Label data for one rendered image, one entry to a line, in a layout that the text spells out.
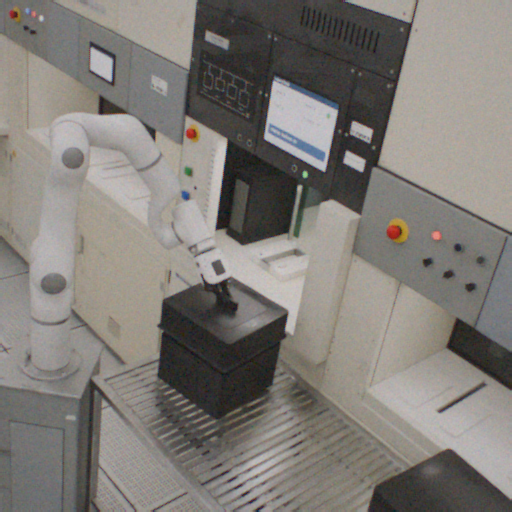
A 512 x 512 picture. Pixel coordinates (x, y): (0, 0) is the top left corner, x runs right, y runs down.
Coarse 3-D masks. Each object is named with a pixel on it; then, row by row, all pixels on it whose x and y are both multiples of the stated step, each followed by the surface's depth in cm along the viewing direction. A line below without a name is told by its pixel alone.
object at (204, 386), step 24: (168, 336) 229; (168, 360) 227; (192, 360) 219; (264, 360) 227; (168, 384) 231; (192, 384) 222; (216, 384) 215; (240, 384) 221; (264, 384) 234; (216, 408) 218
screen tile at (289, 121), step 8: (280, 88) 224; (280, 96) 224; (288, 96) 222; (296, 96) 219; (288, 104) 222; (272, 112) 229; (280, 112) 226; (296, 112) 221; (272, 120) 230; (280, 120) 227; (288, 120) 224; (296, 120) 221; (288, 128) 225
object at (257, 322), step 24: (192, 288) 227; (240, 288) 232; (168, 312) 219; (192, 312) 216; (216, 312) 218; (240, 312) 220; (264, 312) 222; (288, 312) 224; (192, 336) 214; (216, 336) 208; (240, 336) 209; (264, 336) 219; (216, 360) 210; (240, 360) 214
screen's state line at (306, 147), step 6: (270, 126) 231; (270, 132) 231; (276, 132) 229; (282, 132) 227; (282, 138) 228; (288, 138) 226; (294, 138) 224; (294, 144) 224; (300, 144) 222; (306, 144) 221; (306, 150) 221; (312, 150) 219; (318, 150) 217; (312, 156) 220; (318, 156) 218; (324, 156) 216
